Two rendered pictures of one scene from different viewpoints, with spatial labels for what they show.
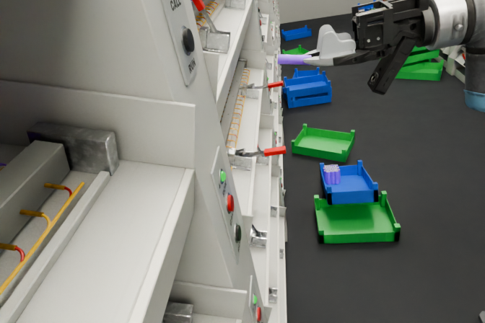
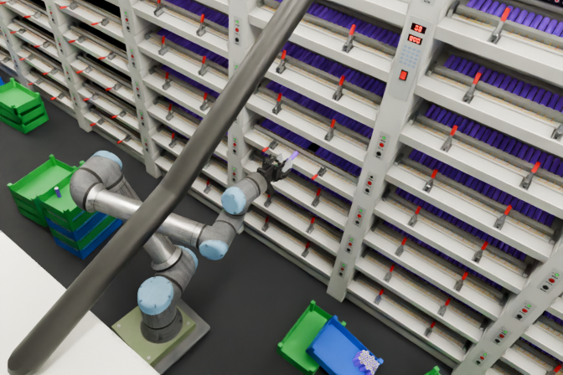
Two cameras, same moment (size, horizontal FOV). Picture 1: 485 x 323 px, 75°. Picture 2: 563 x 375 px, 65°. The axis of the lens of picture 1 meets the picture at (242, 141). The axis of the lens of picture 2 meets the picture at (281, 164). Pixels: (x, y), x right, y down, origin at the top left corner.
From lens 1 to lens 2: 204 cm
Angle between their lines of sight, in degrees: 81
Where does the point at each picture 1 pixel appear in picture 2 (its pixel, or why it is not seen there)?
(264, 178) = (302, 197)
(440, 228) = not seen: outside the picture
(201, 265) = not seen: hidden behind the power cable
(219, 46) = (273, 110)
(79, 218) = (224, 79)
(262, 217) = (280, 184)
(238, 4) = (326, 136)
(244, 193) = (259, 141)
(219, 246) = not seen: hidden behind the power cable
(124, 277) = (215, 82)
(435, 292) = (235, 334)
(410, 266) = (257, 339)
